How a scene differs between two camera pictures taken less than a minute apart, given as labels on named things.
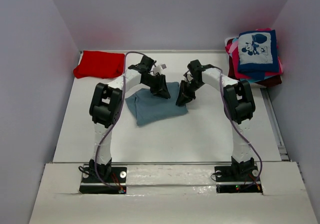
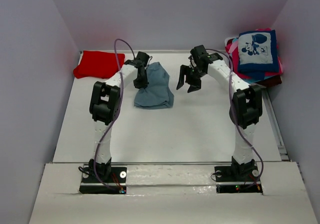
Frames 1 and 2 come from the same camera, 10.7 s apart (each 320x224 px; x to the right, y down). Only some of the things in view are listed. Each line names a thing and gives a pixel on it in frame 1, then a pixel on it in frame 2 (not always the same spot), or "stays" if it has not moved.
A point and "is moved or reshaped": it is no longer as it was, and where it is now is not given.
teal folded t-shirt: [252, 81] stays
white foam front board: [171, 193] stays
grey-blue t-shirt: [147, 108] is moved or reshaped
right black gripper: [184, 97] to [195, 85]
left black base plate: [103, 180] stays
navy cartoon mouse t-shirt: [257, 54] stays
